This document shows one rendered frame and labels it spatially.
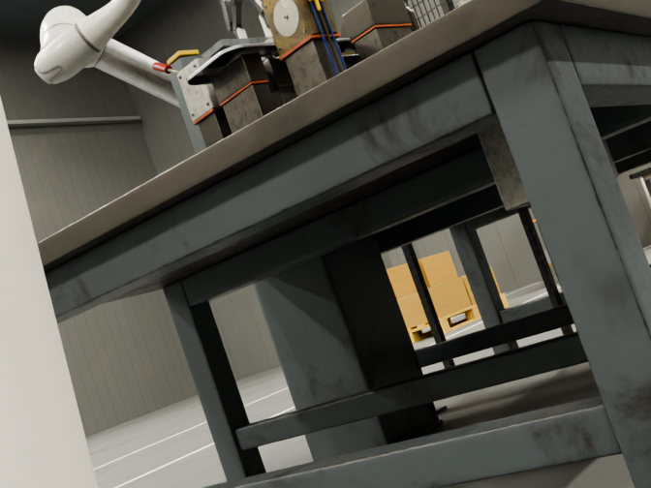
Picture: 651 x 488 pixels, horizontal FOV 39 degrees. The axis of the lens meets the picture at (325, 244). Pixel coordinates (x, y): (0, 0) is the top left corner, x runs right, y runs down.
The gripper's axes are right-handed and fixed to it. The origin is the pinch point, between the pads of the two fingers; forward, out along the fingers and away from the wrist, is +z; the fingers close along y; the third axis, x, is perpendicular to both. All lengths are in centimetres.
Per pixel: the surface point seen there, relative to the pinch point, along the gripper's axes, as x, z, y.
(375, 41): -31, 26, 47
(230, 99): -49, 28, 20
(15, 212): -173, 68, 93
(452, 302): 531, 98, -235
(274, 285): 26, 62, -40
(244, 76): -51, 26, 27
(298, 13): -53, 21, 45
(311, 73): -52, 32, 42
